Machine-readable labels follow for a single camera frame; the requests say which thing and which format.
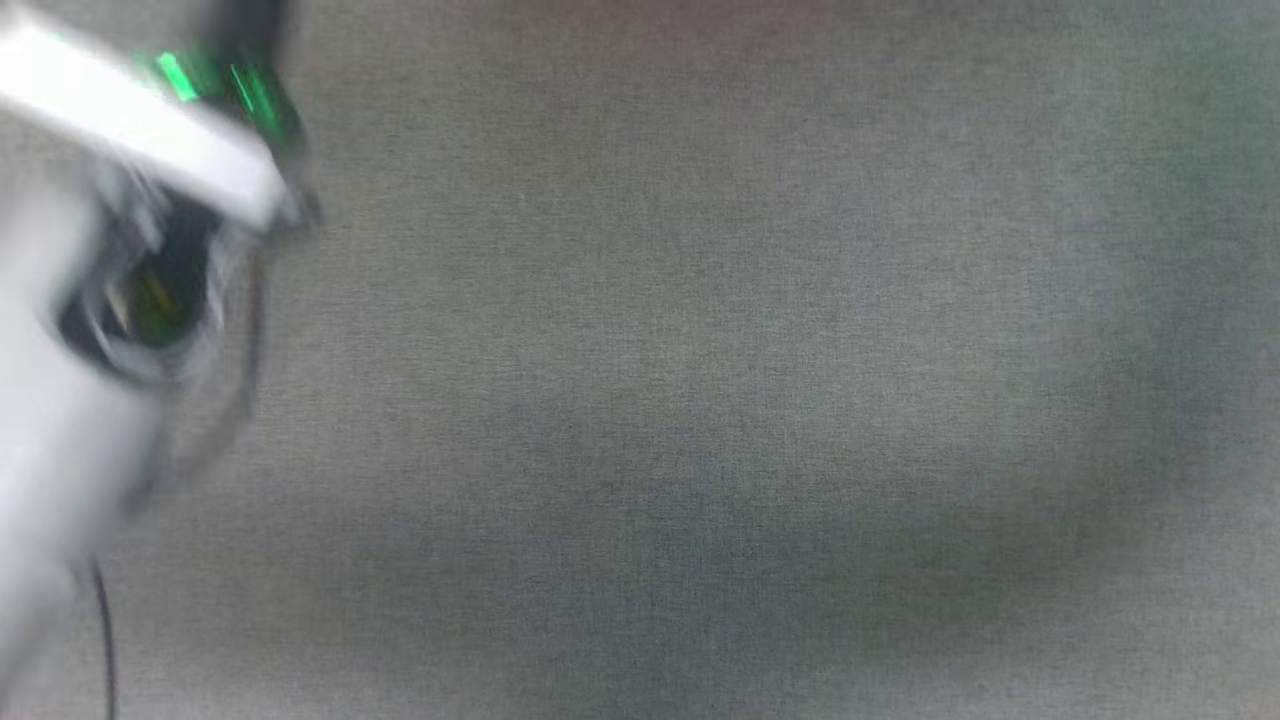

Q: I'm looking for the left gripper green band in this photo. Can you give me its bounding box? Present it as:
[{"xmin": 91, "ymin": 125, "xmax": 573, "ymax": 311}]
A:
[{"xmin": 0, "ymin": 10, "xmax": 323, "ymax": 241}]

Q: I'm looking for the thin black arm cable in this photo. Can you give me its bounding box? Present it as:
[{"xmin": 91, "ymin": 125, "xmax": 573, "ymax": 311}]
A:
[{"xmin": 88, "ymin": 558, "xmax": 123, "ymax": 720}]

